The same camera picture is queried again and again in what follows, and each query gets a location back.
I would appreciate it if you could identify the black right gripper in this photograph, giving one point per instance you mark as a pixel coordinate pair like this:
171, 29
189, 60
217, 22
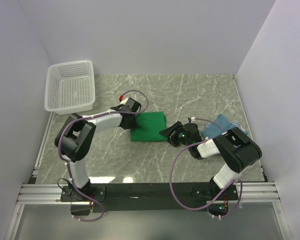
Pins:
178, 127

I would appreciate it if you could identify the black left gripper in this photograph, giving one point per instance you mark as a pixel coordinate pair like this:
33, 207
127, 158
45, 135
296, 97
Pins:
132, 125

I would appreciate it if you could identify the green tank top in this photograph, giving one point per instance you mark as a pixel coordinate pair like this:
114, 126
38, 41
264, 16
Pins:
149, 125

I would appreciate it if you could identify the teal tank top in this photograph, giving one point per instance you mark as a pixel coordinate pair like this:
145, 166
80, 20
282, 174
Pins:
220, 118

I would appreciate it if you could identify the blue white striped tank top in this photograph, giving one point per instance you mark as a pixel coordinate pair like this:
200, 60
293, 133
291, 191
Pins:
211, 130

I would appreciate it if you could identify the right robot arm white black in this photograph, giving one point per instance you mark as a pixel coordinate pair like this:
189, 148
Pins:
236, 148

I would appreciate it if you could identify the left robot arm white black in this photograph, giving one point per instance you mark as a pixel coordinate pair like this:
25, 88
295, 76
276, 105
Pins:
76, 135

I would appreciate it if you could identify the white plastic laundry basket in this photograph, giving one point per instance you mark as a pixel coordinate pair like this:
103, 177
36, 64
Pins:
70, 87

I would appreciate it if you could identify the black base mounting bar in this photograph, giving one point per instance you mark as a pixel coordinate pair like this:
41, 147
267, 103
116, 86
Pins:
105, 197

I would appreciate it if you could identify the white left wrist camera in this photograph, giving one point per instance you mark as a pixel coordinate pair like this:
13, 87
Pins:
123, 100

